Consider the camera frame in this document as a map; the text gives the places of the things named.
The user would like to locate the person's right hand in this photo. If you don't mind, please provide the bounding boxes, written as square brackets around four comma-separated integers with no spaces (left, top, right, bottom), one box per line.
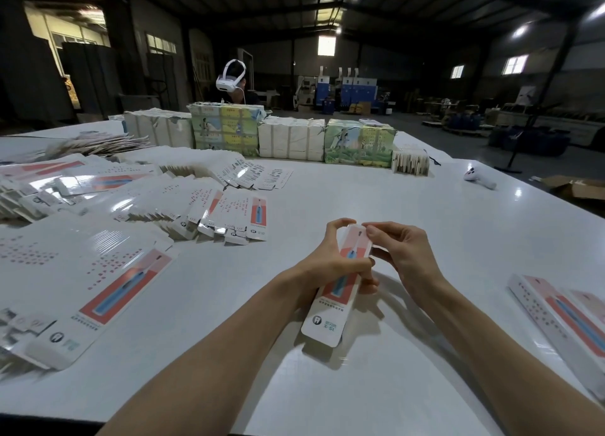
[363,221,447,304]

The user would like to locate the person's left hand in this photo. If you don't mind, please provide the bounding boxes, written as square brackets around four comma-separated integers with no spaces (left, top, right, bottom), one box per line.
[284,218,379,307]

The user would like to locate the toothbrush carton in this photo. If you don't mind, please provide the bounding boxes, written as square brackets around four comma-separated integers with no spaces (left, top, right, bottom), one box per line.
[301,224,372,348]

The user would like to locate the pile of carton blanks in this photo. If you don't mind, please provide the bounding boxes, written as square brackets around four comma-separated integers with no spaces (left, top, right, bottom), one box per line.
[0,147,292,370]

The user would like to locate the person's right forearm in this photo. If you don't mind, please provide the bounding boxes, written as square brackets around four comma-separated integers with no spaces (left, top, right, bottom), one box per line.
[416,278,605,436]

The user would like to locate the person's left forearm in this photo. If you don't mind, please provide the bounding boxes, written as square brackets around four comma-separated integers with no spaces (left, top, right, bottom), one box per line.
[99,270,313,436]

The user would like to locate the small beige card stack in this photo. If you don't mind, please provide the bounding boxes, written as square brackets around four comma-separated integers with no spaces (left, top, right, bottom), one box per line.
[392,150,430,177]

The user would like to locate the small white object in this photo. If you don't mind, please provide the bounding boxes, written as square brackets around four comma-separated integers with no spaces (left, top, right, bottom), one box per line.
[463,163,497,190]

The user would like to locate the green printed carton bundle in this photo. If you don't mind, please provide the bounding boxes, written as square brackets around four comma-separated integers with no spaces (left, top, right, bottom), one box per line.
[324,119,396,168]

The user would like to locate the row of white cartons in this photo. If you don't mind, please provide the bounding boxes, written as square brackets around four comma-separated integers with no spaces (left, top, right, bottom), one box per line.
[123,108,195,149]
[258,117,327,162]

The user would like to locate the blue bins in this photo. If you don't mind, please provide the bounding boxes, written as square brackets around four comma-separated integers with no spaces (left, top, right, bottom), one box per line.
[488,123,571,156]

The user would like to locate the green yellow carton bundle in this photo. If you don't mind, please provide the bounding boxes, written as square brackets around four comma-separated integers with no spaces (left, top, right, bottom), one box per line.
[188,102,267,158]

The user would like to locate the blue machine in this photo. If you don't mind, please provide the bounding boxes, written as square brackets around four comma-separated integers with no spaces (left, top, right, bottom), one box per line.
[314,72,378,109]

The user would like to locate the black floor stand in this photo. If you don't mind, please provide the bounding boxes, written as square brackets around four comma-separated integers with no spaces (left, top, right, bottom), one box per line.
[499,43,568,174]

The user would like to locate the open cardboard box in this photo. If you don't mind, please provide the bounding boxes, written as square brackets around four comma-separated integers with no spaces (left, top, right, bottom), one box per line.
[541,175,605,215]

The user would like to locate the white headset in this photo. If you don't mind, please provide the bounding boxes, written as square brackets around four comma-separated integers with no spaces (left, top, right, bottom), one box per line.
[216,59,248,94]

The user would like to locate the grey crate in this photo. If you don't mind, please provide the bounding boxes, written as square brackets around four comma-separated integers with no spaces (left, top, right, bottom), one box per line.
[118,95,162,113]

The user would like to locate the pile of grey flat sheets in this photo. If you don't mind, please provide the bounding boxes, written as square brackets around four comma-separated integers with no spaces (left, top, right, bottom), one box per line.
[0,131,147,164]

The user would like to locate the dark grey cabinet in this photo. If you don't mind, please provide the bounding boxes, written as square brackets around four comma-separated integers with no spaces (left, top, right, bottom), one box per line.
[61,42,122,120]

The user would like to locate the double wall window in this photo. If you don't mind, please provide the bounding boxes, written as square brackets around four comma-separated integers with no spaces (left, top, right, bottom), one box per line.
[503,54,529,76]

